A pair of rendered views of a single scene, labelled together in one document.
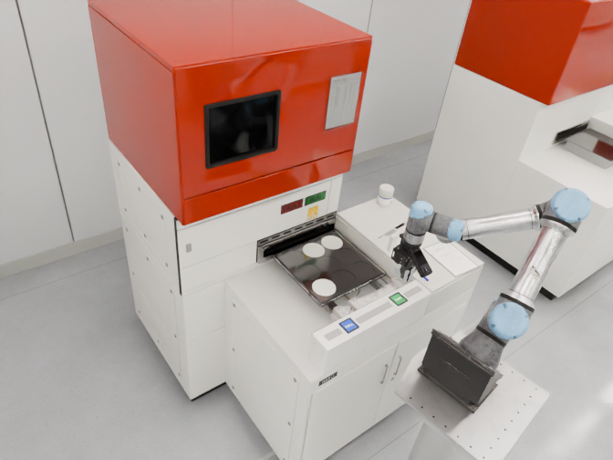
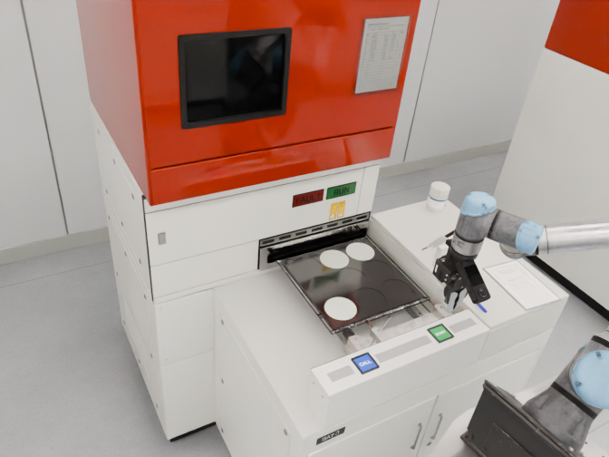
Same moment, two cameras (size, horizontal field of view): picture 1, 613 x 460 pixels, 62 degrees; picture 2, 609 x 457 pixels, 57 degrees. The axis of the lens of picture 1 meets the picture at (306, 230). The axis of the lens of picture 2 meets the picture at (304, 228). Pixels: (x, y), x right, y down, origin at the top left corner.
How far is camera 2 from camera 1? 0.44 m
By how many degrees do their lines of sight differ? 7
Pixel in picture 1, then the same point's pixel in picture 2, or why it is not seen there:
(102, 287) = (91, 290)
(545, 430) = not seen: outside the picture
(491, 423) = not seen: outside the picture
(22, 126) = (11, 91)
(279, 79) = (289, 12)
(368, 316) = (394, 353)
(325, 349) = (325, 393)
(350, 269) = (380, 288)
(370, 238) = (411, 249)
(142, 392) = (112, 423)
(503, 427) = not seen: outside the picture
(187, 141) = (153, 86)
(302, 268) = (314, 281)
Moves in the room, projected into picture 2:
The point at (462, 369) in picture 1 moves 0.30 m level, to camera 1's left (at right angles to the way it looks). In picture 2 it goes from (526, 445) to (398, 415)
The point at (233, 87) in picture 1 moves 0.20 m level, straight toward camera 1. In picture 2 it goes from (222, 14) to (207, 41)
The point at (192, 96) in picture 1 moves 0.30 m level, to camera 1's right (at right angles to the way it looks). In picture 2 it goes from (160, 20) to (291, 40)
